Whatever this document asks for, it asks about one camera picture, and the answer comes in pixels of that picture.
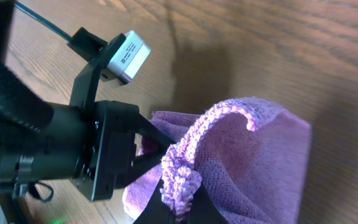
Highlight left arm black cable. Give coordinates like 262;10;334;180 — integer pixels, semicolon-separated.
13;0;74;43

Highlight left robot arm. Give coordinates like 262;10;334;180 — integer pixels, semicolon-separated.
0;1;172;201

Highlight purple cloth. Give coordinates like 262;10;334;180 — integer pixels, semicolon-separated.
122;97;312;223

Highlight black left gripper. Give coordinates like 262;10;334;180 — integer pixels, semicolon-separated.
71;101;174;202

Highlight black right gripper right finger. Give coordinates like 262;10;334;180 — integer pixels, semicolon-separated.
185;184;228;224

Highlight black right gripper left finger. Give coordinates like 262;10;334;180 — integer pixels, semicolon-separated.
133;179;175;224

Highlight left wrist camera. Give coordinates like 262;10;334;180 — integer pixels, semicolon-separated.
100;30;151;87

